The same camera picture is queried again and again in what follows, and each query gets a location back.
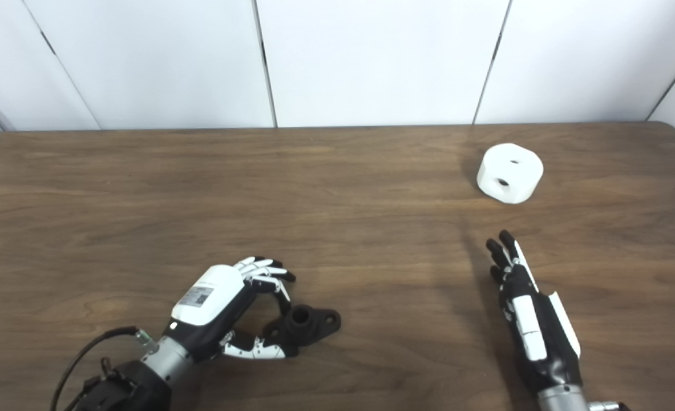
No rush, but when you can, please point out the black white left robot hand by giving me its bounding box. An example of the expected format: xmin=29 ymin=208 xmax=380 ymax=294
xmin=163 ymin=256 xmax=298 ymax=361

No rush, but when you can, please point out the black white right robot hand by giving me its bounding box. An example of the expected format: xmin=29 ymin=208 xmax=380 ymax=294
xmin=486 ymin=230 xmax=582 ymax=394

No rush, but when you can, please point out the black plastic holder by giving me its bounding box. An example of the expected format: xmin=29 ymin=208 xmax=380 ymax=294
xmin=263 ymin=305 xmax=342 ymax=348

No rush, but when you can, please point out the round white plastic piece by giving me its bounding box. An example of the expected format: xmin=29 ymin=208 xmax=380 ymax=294
xmin=476 ymin=143 xmax=544 ymax=204

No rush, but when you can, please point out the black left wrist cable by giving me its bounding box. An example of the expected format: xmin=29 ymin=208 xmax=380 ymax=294
xmin=50 ymin=326 xmax=155 ymax=411

